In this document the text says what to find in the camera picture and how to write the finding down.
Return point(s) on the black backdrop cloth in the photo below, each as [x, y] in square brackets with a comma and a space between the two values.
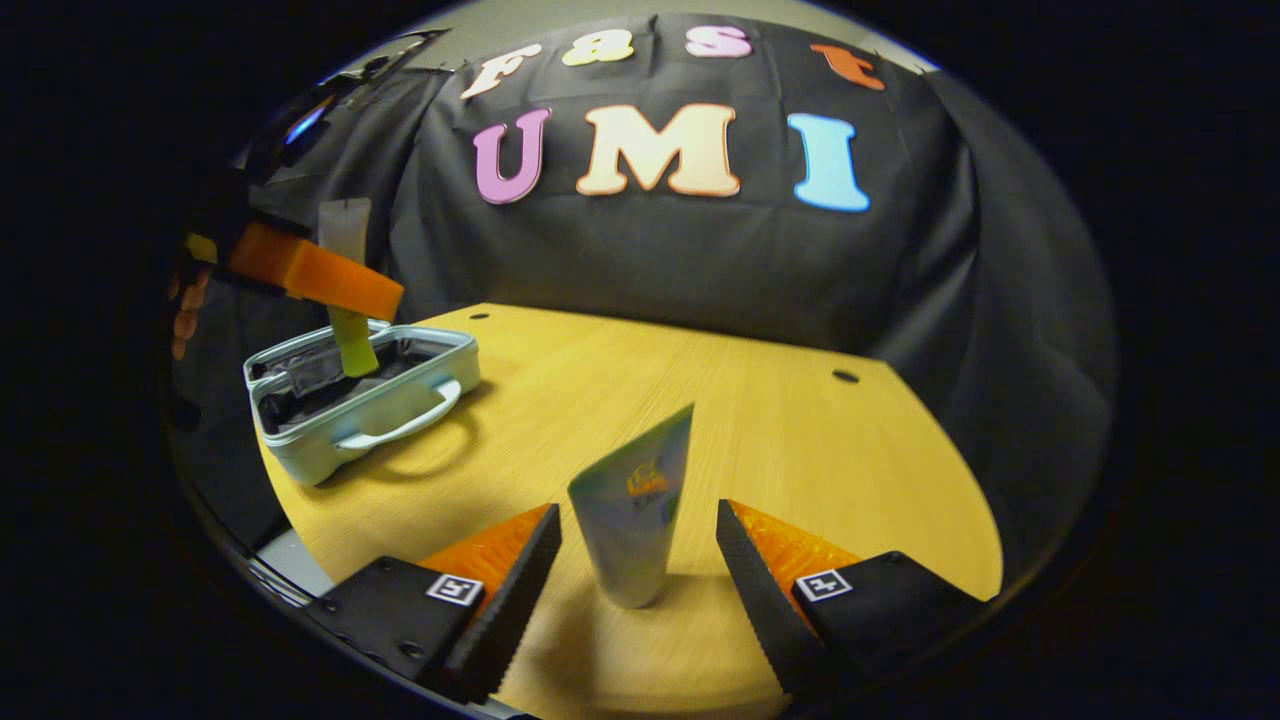
[650, 250]

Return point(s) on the light blue suitcase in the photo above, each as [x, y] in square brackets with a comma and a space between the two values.
[400, 400]

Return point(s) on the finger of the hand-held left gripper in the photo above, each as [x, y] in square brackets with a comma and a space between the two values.
[320, 275]

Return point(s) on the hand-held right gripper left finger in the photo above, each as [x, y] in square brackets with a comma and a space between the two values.
[510, 600]

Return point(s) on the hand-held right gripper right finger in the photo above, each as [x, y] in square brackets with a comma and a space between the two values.
[765, 595]

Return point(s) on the white green printed tube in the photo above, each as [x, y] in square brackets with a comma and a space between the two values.
[630, 520]

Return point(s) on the yellow green tube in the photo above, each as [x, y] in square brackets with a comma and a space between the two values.
[352, 345]

